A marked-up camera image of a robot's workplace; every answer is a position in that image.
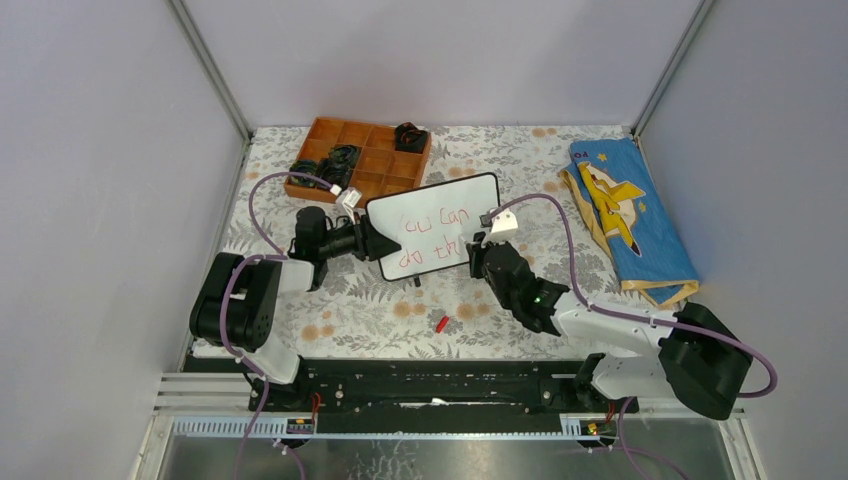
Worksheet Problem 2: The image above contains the red marker cap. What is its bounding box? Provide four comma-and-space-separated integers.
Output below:
435, 316, 450, 333

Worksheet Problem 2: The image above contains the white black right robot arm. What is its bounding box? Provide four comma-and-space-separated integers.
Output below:
466, 233, 753, 420

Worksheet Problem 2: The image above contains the black tape roll left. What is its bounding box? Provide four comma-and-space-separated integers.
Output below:
289, 159, 318, 188

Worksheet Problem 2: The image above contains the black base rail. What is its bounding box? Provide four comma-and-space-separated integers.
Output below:
182, 357, 707, 439

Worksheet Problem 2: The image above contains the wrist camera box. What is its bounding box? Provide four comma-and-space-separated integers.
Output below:
480, 208, 519, 246
329, 184, 362, 224

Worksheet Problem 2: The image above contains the small black-framed whiteboard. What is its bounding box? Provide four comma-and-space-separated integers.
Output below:
365, 172, 500, 281

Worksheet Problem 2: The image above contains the black tape roll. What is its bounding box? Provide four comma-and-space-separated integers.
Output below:
328, 144, 361, 169
289, 159, 318, 188
394, 122, 429, 154
316, 158, 354, 190

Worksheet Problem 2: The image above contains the black tape roll lower middle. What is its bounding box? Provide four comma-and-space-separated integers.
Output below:
316, 158, 354, 190

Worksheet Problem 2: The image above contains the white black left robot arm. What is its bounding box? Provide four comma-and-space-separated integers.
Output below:
189, 206, 401, 411

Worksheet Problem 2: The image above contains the orange compartment tray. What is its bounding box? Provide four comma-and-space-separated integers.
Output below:
284, 117, 432, 207

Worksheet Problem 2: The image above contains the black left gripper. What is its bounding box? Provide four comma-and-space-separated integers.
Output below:
318, 212, 402, 262

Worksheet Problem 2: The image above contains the blue yellow cartoon cloth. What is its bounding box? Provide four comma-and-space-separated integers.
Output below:
559, 138, 700, 308

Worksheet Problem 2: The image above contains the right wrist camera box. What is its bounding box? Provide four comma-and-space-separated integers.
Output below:
480, 208, 519, 246

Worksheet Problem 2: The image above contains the aluminium frame post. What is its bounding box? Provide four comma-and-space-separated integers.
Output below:
164, 0, 253, 143
630, 0, 717, 138

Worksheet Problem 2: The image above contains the right aluminium frame post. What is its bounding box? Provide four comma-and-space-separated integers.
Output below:
630, 0, 717, 138

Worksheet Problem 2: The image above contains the left aluminium frame post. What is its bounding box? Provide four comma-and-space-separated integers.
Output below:
164, 0, 253, 143

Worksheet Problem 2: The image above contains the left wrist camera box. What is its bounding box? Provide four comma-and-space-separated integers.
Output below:
329, 184, 362, 224

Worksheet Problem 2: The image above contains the black tape roll top right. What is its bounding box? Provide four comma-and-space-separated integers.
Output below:
394, 122, 429, 154

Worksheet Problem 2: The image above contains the floral patterned table mat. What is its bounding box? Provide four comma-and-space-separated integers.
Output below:
223, 126, 646, 360

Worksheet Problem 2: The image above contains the black tape roll upper middle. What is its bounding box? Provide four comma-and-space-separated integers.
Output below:
328, 144, 361, 169

